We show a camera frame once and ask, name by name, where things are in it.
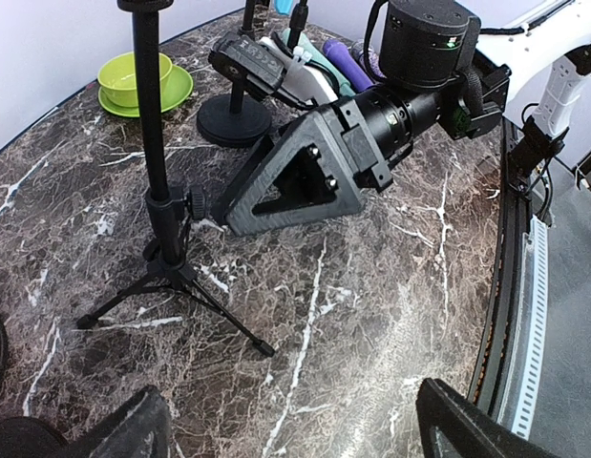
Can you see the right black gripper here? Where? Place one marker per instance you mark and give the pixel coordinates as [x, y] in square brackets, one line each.
[304, 176]

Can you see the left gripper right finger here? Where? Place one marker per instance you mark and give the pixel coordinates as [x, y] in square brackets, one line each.
[451, 426]

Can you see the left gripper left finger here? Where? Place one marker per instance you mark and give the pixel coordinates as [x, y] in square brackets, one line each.
[141, 427]

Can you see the black tripod shock-mount stand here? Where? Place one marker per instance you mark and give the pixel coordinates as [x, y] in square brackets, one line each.
[171, 210]

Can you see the mint green microphone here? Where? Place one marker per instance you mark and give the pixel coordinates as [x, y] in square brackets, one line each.
[319, 62]

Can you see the purple microphone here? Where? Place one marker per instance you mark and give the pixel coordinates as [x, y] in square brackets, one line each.
[338, 55]

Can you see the light blue microphone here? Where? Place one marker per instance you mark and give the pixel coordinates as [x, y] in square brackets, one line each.
[284, 7]

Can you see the rhinestone silver microphone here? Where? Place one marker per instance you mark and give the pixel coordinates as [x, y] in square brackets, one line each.
[368, 60]

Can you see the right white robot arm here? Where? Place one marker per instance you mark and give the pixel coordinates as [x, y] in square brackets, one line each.
[439, 66]

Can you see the lime green plate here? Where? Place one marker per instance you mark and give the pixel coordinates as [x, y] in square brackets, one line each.
[175, 90]

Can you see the lime green bowl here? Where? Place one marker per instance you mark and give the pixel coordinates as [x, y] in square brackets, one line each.
[118, 82]

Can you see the white slotted cable duct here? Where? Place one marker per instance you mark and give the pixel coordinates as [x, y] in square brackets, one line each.
[517, 407]

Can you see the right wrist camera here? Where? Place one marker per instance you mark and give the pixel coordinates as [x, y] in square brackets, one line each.
[266, 69]

